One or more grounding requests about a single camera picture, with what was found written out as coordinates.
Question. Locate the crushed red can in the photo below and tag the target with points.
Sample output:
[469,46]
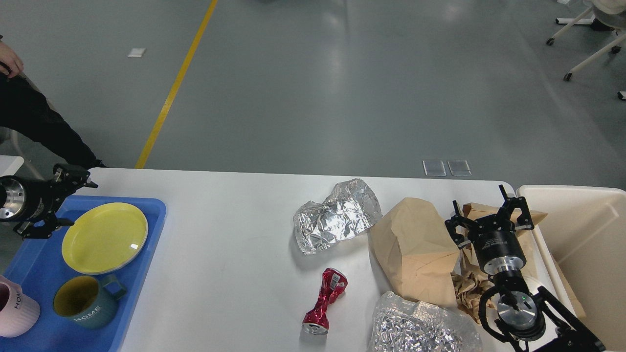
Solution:
[333,285]

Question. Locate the brown paper bag right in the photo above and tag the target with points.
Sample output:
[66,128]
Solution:
[541,269]

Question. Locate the person's hand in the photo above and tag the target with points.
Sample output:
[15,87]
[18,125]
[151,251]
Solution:
[11,63]

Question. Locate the crumpled brown paper ball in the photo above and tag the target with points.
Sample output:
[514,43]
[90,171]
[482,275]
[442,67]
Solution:
[469,286]

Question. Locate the crumpled foil sheet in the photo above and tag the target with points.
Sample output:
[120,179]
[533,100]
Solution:
[400,325]
[350,209]

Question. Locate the person in black clothes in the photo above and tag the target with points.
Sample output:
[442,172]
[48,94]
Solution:
[26,110]

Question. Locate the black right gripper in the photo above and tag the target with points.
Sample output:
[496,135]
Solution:
[498,250]

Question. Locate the crumpled foil sheet lower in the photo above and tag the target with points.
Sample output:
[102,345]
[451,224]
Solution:
[400,325]

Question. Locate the yellow plastic plate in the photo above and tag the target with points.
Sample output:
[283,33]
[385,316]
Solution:
[110,224]

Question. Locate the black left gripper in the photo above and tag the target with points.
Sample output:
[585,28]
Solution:
[33,203]

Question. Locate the crumpled foil sheet upper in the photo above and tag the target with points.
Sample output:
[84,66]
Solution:
[350,209]

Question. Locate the large brown paper bag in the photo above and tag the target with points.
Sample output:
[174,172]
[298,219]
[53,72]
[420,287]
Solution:
[416,253]

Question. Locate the pink plate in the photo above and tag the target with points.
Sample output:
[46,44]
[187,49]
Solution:
[95,260]

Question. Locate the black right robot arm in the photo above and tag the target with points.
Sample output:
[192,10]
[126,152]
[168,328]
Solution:
[509,311]

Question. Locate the pink HOME mug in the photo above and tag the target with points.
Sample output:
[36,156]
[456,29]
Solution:
[18,312]

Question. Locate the beige plastic bin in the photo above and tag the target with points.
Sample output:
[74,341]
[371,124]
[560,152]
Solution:
[584,233]

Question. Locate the teal HOME mug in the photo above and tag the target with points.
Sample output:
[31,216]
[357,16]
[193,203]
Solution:
[89,302]

